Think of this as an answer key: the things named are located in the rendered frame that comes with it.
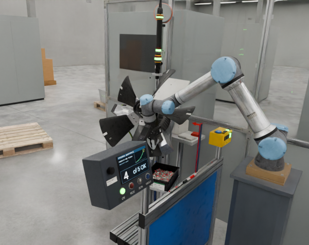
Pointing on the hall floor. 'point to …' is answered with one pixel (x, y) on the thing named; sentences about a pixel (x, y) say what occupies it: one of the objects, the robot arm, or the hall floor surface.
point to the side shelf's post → (179, 160)
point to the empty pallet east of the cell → (19, 139)
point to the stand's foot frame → (126, 231)
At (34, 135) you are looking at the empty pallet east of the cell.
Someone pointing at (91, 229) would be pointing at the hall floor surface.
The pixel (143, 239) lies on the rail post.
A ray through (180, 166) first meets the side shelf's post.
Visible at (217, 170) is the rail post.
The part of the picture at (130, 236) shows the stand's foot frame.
